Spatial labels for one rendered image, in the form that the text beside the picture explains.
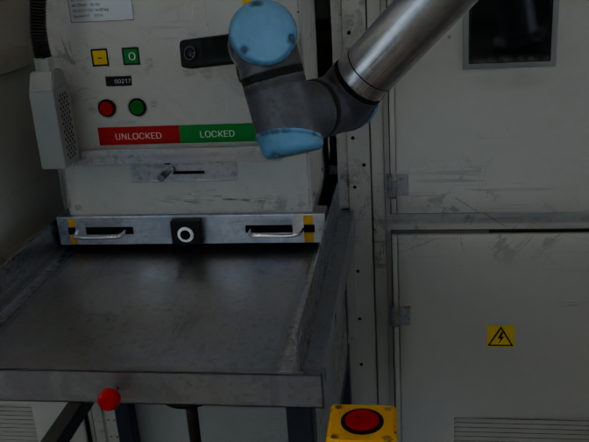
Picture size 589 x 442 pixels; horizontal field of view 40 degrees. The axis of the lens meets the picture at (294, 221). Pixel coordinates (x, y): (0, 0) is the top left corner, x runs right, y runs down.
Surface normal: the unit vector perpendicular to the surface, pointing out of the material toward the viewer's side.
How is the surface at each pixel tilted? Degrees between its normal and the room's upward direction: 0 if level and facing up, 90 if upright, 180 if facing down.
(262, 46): 70
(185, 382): 90
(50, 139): 90
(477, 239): 90
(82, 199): 90
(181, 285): 0
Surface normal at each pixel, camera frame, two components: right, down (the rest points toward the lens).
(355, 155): -0.14, 0.36
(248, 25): 0.08, 0.00
